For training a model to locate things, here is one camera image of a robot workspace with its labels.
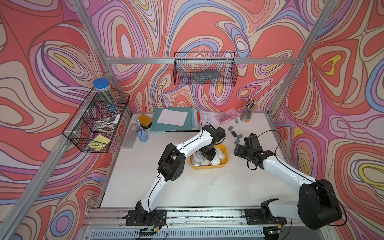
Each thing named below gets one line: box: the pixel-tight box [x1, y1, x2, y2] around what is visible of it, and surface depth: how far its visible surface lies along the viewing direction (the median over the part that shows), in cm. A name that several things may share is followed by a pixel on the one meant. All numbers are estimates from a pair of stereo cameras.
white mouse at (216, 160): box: [210, 153, 221, 166], surface depth 90 cm
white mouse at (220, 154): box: [215, 147, 225, 160], surface depth 94 cm
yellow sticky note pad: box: [88, 134, 111, 152], surface depth 68 cm
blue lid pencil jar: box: [93, 78, 119, 114], surface depth 75 cm
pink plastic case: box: [214, 108, 240, 125], surface depth 121 cm
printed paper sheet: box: [200, 111, 220, 129], surface depth 120 cm
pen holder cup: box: [239, 98, 258, 123], surface depth 111 cm
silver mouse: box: [192, 152, 203, 167], surface depth 92 cm
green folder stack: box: [150, 107, 200, 132], surface depth 115 cm
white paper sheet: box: [151, 107, 197, 132], surface depth 115 cm
